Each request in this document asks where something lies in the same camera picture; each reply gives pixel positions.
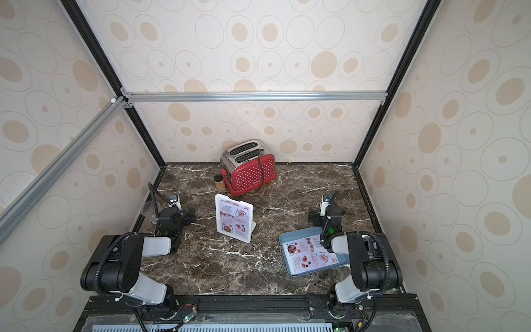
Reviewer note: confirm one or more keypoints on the slanted aluminium frame bar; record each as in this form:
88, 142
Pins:
15, 213

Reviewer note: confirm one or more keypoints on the clear drinking glass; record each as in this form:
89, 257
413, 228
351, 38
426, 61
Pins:
150, 210

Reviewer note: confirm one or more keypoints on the small brown spice jar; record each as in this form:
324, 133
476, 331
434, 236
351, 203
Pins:
219, 182

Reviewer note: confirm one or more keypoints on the clear acrylic menu holder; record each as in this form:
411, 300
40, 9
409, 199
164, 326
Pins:
234, 218

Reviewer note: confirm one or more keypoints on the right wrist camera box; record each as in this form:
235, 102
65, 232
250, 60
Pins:
324, 204

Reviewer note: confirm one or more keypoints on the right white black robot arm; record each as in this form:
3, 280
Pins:
373, 265

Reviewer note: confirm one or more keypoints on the blue-grey plastic tray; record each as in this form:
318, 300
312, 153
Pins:
310, 231

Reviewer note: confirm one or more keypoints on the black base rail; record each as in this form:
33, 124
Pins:
311, 312

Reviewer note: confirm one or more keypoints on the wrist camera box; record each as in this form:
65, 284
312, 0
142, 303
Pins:
174, 201
324, 204

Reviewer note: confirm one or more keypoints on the red and chrome toaster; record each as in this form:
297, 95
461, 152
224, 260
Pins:
247, 167

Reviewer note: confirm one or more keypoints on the new printed menu sheet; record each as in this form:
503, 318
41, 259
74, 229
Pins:
307, 255

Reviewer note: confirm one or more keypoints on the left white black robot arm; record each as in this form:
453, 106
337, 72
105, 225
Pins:
114, 268

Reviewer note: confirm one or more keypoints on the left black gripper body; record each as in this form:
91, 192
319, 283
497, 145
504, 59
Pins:
182, 216

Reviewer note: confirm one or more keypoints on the horizontal aluminium frame bar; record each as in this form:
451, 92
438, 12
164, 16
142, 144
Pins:
249, 97

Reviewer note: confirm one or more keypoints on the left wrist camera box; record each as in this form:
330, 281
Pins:
174, 201

